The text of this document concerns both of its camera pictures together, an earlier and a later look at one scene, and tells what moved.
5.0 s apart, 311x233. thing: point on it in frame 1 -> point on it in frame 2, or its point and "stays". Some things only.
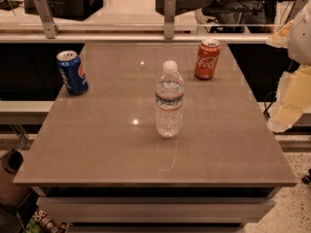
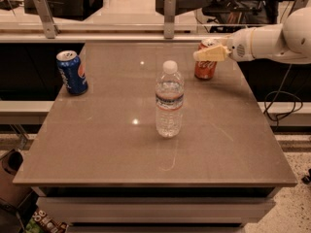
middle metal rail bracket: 169,15 stays
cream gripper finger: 293,99 -> 242,44
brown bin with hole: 10,164 stays
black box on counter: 67,2 stays
